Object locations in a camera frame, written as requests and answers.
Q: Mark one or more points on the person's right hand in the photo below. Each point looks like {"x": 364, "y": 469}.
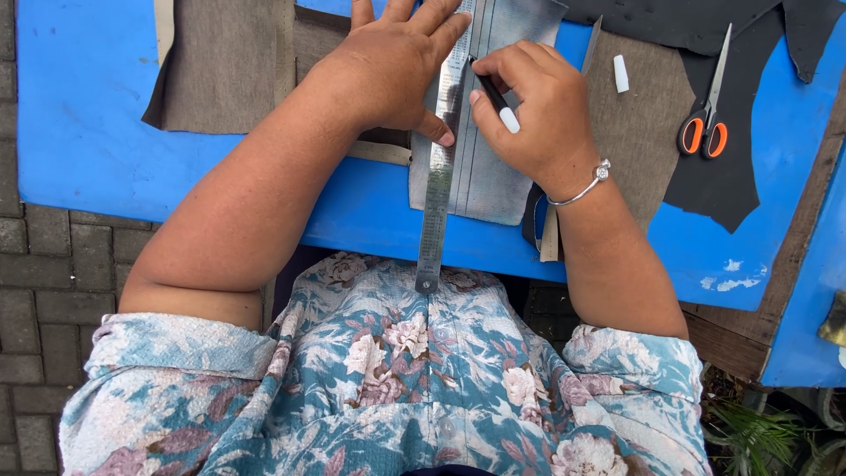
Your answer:
{"x": 548, "y": 112}

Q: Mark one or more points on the person's left hand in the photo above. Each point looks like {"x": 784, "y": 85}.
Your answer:
{"x": 380, "y": 79}

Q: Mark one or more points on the black marker pen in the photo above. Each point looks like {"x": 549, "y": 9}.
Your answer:
{"x": 494, "y": 98}

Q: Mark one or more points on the long steel ruler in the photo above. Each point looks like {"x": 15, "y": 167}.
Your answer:
{"x": 437, "y": 192}

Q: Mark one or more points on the beige fabric strip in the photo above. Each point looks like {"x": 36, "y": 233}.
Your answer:
{"x": 550, "y": 238}
{"x": 380, "y": 153}

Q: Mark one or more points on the thin grey strip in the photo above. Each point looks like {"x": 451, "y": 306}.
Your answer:
{"x": 591, "y": 46}

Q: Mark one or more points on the white pen cap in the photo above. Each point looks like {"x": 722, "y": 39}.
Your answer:
{"x": 621, "y": 74}

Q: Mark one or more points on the grey fabric piece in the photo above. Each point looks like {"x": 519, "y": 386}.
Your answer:
{"x": 489, "y": 178}

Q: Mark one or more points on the black dotted sheet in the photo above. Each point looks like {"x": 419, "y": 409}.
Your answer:
{"x": 674, "y": 23}

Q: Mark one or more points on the large brown fabric piece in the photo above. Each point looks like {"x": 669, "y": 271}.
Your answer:
{"x": 221, "y": 66}

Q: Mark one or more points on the orange black scissors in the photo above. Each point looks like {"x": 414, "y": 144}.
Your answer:
{"x": 710, "y": 106}

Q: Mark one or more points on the black sheet with curved cutout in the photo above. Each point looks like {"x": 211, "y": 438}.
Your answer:
{"x": 727, "y": 185}

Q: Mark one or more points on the wooden table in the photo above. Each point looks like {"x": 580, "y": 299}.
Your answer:
{"x": 780, "y": 277}

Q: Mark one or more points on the blue table cover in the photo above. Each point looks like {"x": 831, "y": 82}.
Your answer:
{"x": 86, "y": 119}

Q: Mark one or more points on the floral blue shirt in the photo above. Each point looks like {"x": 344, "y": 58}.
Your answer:
{"x": 396, "y": 390}

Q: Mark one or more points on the blue side table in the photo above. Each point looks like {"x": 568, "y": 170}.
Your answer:
{"x": 810, "y": 297}

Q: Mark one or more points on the olive coloured object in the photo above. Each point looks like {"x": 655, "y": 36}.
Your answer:
{"x": 834, "y": 328}

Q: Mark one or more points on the green plant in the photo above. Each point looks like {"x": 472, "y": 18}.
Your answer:
{"x": 753, "y": 430}

